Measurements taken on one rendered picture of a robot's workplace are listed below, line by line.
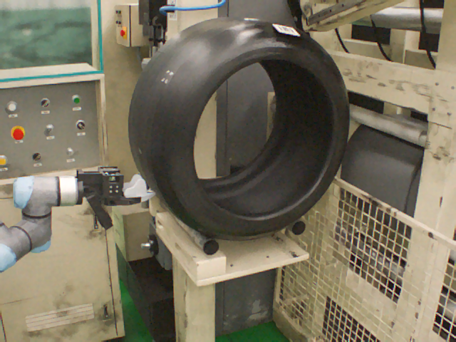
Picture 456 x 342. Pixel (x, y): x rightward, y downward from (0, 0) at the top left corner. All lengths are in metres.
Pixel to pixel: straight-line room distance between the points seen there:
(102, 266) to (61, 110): 0.67
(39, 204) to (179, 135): 0.38
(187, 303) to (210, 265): 0.55
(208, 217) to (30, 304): 1.11
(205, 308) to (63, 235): 0.63
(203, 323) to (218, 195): 0.61
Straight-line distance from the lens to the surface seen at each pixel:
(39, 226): 1.23
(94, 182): 1.22
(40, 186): 1.20
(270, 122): 1.86
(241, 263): 1.45
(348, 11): 1.46
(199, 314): 1.93
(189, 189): 1.18
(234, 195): 1.57
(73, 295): 2.14
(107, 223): 1.28
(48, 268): 2.06
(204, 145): 1.63
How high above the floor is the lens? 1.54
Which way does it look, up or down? 20 degrees down
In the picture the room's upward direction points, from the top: 1 degrees clockwise
